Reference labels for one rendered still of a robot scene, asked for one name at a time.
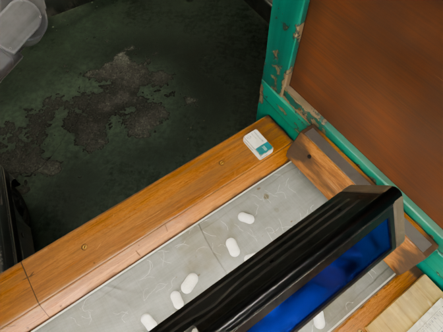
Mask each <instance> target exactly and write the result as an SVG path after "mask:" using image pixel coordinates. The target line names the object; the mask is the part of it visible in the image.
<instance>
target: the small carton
mask: <svg viewBox="0 0 443 332"><path fill-rule="evenodd" d="M243 141H244V143H245V144H246V145H247V146H248V147H249V149H250V150H251V151H252V152H253V153H254V154H255V156H257V158H258V159H259V160H261V159H263V158H265V157H266V156H267V155H269V154H271V153H272V152H273V149H274V148H273V147H272V145H271V144H270V143H269V142H268V141H267V140H266V139H265V138H264V137H263V135H261V133H259V131H257V129H255V130H253V131H252V132H250V133H248V134H247V135H245V136H244V137H243Z"/></svg>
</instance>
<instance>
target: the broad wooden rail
mask: <svg viewBox="0 0 443 332"><path fill-rule="evenodd" d="M255 129H257V131H259V133H261V135H263V137H264V138H265V139H266V140H267V141H268V142H269V143H270V144H271V145H272V147H273V148H274V149H273V152H272V153H271V154H269V155H267V156H266V157H265V158H263V159H261V160H259V159H258V158H257V156H255V154H254V153H253V152H252V151H251V150H250V149H249V147H248V146H247V145H246V144H245V143H244V141H243V137H244V136H245V135H247V134H248V133H250V132H252V131H253V130H255ZM293 142H294V141H293V140H292V139H291V137H290V136H289V135H288V134H287V133H286V132H285V131H284V130H283V129H282V128H281V127H280V126H279V125H278V124H277V123H276V122H275V121H274V120H273V119H272V118H271V116H269V115H266V116H265V117H263V118H261V119H260V120H258V121H256V122H255V123H253V124H251V125H250V126H248V127H246V128H244V129H243V130H241V131H239V132H238V133H236V134H234V135H233V136H231V137H229V138H228V139H226V140H224V141H223V142H221V143H219V144H218V145H216V146H214V147H213V148H211V149H209V150H208V151H206V152H204V153H202V154H201V155H199V156H198V157H196V158H194V159H192V160H190V161H189V162H187V163H186V164H184V165H182V166H180V167H179V168H177V169H176V170H174V171H172V172H170V173H169V174H167V175H166V176H164V177H162V178H160V179H159V180H157V181H156V182H153V183H152V184H150V185H149V186H147V187H146V188H143V189H142V190H140V191H138V192H137V193H135V194H133V195H132V196H130V197H128V198H127V199H125V200H123V201H122V202H120V203H118V204H117V205H115V206H113V207H111V208H110V209H108V210H107V211H105V212H103V213H101V214H100V215H98V216H97V217H95V218H93V219H91V220H89V221H88V222H86V223H85V224H83V225H81V226H80V227H78V228H76V229H75V230H73V231H71V232H70V233H68V234H66V235H65V236H62V237H61V238H59V239H58V240H56V241H55V242H52V243H51V244H49V245H48V246H46V247H45V248H42V249H41V250H39V251H38V252H36V253H34V254H32V255H31V256H29V257H27V258H26V259H24V260H22V261H21V262H19V263H17V264H16V265H14V266H12V267H10V268H9V269H7V270H6V271H4V272H2V273H0V332H31V331H33V330H34V329H35V328H37V327H39V326H40V325H42V324H43V323H45V322H46V321H48V320H49V319H51V318H52V317H54V316H56V315H57V314H58V313H60V312H62V311H63V310H65V309H66V308H68V307H69V306H71V305H72V304H74V303H75V302H77V301H78V300H80V299H81V298H83V297H84V296H86V295H87V294H89V293H91V292H92V291H94V290H95V289H97V288H98V287H100V286H101V285H103V284H104V283H106V282H107V281H109V280H110V279H112V278H113V277H115V276H116V275H118V274H120V273H121V272H122V271H124V270H126V269H127V268H128V267H130V266H131V265H133V264H134V263H136V262H137V261H139V260H141V259H142V258H144V257H145V256H147V255H148V254H150V253H151V252H153V251H154V250H156V249H157V248H159V247H160V246H162V245H163V244H165V243H166V242H168V241H170V240H171V239H172V238H174V237H176V236H177V235H179V234H180V233H182V232H183V231H185V230H186V229H188V228H189V227H191V226H193V225H194V224H195V223H197V222H199V221H200V220H201V219H203V218H205V217H206V216H207V215H209V214H211V213H212V212H213V211H216V210H217V209H218V208H220V207H222V206H223V205H224V204H226V203H228V202H229V201H230V200H232V199H234V198H235V197H236V196H238V195H240V194H241V193H243V192H244V191H246V190H247V189H249V188H250V187H252V186H253V185H255V184H256V183H258V182H259V181H261V180H262V179H264V178H266V177H267V176H268V175H270V174H272V173H273V172H274V171H276V170H278V169H279V168H280V167H282V166H284V165H285V164H286V163H288V162H290V160H289V158H288V157H287V156H286V153H287V150H288V149H289V147H290V146H291V145H292V143H293Z"/></svg>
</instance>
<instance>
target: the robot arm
mask: <svg viewBox="0 0 443 332"><path fill-rule="evenodd" d="M46 9H47V8H46V5H45V1H44V0H0V83H1V81H2V80H3V79H4V77H6V75H8V73H10V72H11V71H12V70H13V69H14V68H15V67H16V65H17V64H18V63H19V62H20V61H21V60H22V58H23V57H24V56H23V55H22V54H21V53H20V52H21V51H22V50H23V49H24V48H25V47H29V46H32V45H35V44H37V43H38V42H39V41H40V40H41V38H42V37H43V35H44V34H45V31H46V30H47V25H48V19H47V14H46V11H45V10H46Z"/></svg>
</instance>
